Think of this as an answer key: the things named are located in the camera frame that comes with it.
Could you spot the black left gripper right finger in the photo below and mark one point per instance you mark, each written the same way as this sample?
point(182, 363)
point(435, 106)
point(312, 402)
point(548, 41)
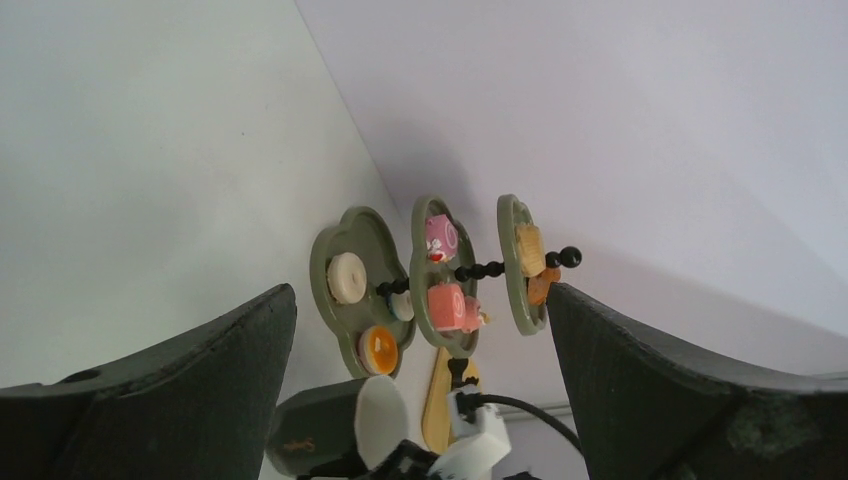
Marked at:
point(649, 405)

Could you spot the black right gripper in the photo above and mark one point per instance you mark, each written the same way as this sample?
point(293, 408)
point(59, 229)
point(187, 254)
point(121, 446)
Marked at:
point(406, 460)

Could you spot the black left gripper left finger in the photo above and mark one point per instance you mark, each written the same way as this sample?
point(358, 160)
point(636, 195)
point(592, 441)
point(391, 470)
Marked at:
point(196, 406)

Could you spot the yellow serving tray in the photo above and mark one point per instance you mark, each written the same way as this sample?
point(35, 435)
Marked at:
point(435, 421)

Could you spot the orange glazed donut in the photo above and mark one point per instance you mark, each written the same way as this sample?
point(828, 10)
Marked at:
point(378, 351)

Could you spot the pink strawberry cake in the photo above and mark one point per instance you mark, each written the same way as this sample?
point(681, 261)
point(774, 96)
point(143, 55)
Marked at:
point(475, 317)

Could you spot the pink swirl cake slice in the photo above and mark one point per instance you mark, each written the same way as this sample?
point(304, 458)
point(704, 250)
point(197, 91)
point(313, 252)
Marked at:
point(446, 306)

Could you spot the green three-tier dessert stand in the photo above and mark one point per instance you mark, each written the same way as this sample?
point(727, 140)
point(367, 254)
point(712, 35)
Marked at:
point(363, 231)

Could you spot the brown croissant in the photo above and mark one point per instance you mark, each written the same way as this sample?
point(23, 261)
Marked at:
point(538, 287)

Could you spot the white glazed donut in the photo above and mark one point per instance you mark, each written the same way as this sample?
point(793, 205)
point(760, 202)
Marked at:
point(347, 278)

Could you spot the beige round cookie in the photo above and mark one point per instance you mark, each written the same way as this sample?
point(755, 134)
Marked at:
point(530, 250)

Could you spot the purple swirl cake slice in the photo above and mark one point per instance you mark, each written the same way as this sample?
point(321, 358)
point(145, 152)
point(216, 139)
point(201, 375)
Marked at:
point(441, 238)

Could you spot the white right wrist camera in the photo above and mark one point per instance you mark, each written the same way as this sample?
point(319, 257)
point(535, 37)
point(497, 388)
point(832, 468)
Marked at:
point(481, 437)

